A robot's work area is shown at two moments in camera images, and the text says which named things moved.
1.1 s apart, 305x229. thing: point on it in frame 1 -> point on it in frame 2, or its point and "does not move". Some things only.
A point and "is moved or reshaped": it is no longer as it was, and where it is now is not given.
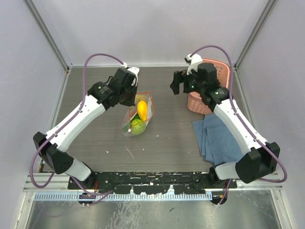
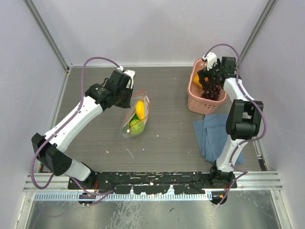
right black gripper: (180, 77) -> (204, 73)
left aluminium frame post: (49, 34) does not move
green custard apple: (137, 126) does not move
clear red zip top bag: (139, 115) is moved or reshaped
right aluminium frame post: (269, 5) does not move
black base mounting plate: (151, 182) does not move
